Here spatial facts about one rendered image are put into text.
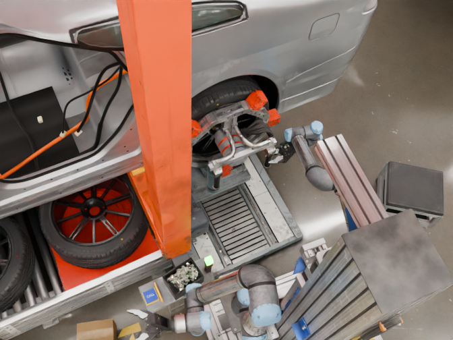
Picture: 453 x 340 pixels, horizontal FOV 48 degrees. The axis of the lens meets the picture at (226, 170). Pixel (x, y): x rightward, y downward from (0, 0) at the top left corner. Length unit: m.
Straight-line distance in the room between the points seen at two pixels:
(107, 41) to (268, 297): 1.23
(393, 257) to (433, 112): 3.15
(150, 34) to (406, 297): 1.00
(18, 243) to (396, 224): 2.29
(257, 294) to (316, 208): 1.89
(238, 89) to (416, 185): 1.56
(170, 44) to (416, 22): 4.00
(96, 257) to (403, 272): 2.01
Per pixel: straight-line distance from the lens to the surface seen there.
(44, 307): 3.21
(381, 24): 5.09
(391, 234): 1.59
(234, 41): 2.48
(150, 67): 1.49
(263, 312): 2.01
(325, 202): 3.87
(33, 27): 2.17
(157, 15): 1.35
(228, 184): 3.63
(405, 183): 3.74
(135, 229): 3.14
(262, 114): 2.95
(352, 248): 1.53
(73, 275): 3.35
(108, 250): 3.11
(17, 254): 3.23
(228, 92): 2.79
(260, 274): 2.05
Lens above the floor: 3.41
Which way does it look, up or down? 62 degrees down
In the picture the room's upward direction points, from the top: 8 degrees clockwise
